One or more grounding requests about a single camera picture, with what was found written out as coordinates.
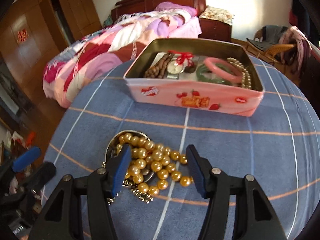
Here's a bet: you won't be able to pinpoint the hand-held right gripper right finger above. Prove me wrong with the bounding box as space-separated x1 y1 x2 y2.
185 144 287 240

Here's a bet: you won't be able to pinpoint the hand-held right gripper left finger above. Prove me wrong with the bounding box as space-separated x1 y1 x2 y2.
29 144 132 240

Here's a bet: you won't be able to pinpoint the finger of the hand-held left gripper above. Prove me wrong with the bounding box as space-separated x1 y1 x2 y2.
5 146 42 178
15 162 57 193

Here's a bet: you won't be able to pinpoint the round silver tin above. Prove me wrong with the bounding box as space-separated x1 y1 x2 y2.
105 129 157 183

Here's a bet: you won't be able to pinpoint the silver bead chain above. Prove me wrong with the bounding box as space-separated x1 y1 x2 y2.
101 162 154 205

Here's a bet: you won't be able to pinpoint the gold pearl necklace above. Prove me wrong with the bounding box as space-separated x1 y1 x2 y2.
114 133 193 196

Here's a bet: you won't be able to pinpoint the pink tin box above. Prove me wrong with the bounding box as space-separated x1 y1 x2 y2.
124 38 265 117

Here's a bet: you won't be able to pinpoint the green jade bangle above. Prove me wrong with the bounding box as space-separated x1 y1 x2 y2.
196 64 239 85

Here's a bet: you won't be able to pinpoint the small pale pearl necklace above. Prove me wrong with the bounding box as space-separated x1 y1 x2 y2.
226 57 252 89

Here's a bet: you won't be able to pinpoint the silver wristwatch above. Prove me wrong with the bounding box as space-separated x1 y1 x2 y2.
165 59 187 80

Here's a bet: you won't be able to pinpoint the pink bangle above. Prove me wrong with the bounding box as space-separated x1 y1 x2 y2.
203 57 244 83

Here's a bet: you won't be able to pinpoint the brown bead bracelet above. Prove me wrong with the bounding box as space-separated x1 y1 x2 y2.
144 51 175 78

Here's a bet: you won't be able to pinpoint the red knot tassel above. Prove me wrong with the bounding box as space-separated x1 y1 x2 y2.
169 50 194 67

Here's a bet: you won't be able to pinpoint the blue plaid tablecloth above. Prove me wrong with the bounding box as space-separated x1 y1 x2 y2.
41 55 320 240

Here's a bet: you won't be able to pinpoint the brown wooden wardrobe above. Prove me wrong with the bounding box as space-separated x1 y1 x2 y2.
0 0 103 110

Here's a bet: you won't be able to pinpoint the red paper decoration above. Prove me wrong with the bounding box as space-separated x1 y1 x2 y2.
17 29 28 44

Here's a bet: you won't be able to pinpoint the pink patchwork quilt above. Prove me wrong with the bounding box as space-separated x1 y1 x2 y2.
42 9 193 108

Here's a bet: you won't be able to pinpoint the wooden nightstand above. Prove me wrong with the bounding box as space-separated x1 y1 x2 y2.
199 16 233 43

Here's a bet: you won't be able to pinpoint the wicker chair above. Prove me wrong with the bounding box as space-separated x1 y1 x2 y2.
246 27 300 63

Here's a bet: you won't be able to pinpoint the black and white pillow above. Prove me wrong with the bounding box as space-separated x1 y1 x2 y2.
116 12 140 23

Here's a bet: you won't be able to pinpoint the grey garment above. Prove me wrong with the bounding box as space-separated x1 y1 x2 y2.
247 25 290 52

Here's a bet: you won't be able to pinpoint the floral pillow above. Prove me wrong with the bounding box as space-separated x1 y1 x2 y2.
199 5 235 26

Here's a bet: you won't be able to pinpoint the purple pillow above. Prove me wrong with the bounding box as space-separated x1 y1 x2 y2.
154 1 198 18

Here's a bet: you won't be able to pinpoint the pink and maroon clothes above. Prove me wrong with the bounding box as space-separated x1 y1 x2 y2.
279 25 313 67

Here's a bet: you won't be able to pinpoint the wooden bed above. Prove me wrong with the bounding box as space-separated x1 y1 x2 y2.
42 0 208 108

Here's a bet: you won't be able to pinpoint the hanging dark coats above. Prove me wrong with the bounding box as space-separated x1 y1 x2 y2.
289 0 310 27

